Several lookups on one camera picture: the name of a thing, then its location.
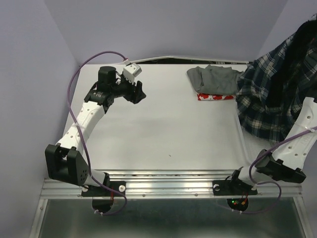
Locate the navy plaid skirt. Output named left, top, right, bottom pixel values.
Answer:
left=236, top=20, right=317, bottom=143

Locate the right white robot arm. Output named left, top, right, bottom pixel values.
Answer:
left=228, top=96, right=317, bottom=193

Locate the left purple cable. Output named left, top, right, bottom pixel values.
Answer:
left=66, top=51, right=129, bottom=216

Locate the aluminium frame rail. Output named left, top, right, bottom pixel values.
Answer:
left=40, top=170, right=302, bottom=200

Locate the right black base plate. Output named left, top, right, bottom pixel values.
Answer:
left=212, top=180, right=258, bottom=196

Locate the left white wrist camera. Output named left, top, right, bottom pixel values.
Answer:
left=123, top=63, right=142, bottom=84

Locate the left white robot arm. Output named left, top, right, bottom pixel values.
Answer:
left=45, top=63, right=146, bottom=195

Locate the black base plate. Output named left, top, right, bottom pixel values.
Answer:
left=81, top=180, right=126, bottom=197
left=212, top=180, right=258, bottom=196

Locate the red poppy floral skirt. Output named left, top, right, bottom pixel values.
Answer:
left=197, top=93, right=235, bottom=101

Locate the white plastic basket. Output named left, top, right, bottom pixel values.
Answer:
left=232, top=121, right=262, bottom=168

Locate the grey skirt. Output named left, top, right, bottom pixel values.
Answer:
left=187, top=65, right=244, bottom=96

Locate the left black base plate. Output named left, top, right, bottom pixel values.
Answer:
left=81, top=180, right=126, bottom=197

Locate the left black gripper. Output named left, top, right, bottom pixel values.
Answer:
left=110, top=72, right=146, bottom=104

